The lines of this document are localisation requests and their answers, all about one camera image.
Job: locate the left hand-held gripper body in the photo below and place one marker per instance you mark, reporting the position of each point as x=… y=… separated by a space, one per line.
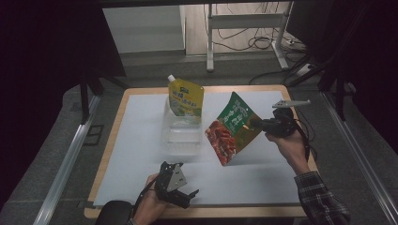
x=173 y=178

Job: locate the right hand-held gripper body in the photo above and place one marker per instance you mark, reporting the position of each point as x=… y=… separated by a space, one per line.
x=281 y=125

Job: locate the green and red snack packet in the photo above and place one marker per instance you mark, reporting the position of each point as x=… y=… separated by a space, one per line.
x=231 y=134

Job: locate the clear plastic container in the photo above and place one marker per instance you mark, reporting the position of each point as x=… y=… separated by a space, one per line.
x=181 y=137

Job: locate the yellow spouted pouch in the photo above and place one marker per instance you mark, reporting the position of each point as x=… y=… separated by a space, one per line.
x=186 y=98

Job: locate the person's right hand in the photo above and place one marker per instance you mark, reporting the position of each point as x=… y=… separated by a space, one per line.
x=292 y=150

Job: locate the person's left hand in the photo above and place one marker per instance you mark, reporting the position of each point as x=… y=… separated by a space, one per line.
x=150 y=206

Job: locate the white power strip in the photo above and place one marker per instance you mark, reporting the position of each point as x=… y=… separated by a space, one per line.
x=304 y=70

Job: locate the white table mat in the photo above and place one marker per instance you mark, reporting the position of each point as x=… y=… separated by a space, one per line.
x=140 y=125

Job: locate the black metal stand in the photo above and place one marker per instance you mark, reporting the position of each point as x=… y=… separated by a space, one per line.
x=84 y=100
x=339 y=100

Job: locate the dark curtain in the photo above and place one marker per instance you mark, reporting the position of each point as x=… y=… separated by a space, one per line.
x=40 y=62
x=369 y=62

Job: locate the white cabinet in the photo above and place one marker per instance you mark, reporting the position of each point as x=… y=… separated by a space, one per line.
x=144 y=28

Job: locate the aluminium rail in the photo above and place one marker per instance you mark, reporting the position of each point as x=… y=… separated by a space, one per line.
x=359 y=146
x=67 y=162

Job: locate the small black floor frame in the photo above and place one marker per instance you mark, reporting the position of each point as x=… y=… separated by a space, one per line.
x=94 y=135

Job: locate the white metal desk frame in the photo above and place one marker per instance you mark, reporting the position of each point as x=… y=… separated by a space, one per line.
x=244 y=20

